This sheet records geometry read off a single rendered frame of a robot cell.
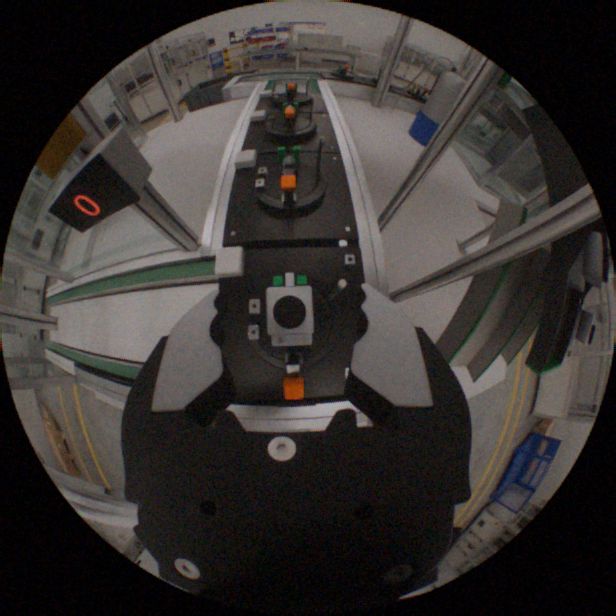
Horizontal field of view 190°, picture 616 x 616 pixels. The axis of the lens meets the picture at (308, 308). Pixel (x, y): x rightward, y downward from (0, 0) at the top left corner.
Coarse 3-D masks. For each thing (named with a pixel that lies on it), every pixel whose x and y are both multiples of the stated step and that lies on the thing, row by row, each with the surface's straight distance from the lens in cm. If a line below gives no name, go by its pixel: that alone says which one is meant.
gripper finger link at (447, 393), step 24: (432, 360) 7; (432, 384) 7; (456, 384) 7; (432, 408) 6; (456, 408) 7; (408, 432) 6; (432, 432) 6; (456, 432) 6; (456, 456) 6; (456, 480) 6; (456, 504) 6
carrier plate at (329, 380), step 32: (256, 256) 33; (288, 256) 32; (320, 256) 33; (224, 288) 33; (256, 288) 31; (352, 288) 32; (224, 320) 32; (352, 320) 31; (224, 352) 32; (256, 384) 32; (320, 384) 31
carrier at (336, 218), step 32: (256, 160) 49; (288, 160) 35; (320, 160) 39; (256, 192) 38; (320, 192) 37; (224, 224) 38; (256, 224) 36; (288, 224) 35; (320, 224) 36; (352, 224) 37
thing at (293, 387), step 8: (288, 360) 26; (296, 360) 25; (288, 368) 21; (296, 368) 21; (288, 376) 21; (296, 376) 21; (288, 384) 20; (296, 384) 20; (288, 392) 21; (296, 392) 21
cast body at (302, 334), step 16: (272, 288) 19; (288, 288) 19; (304, 288) 19; (272, 304) 19; (288, 304) 18; (304, 304) 18; (272, 320) 19; (288, 320) 18; (304, 320) 19; (272, 336) 22; (288, 336) 22; (304, 336) 22
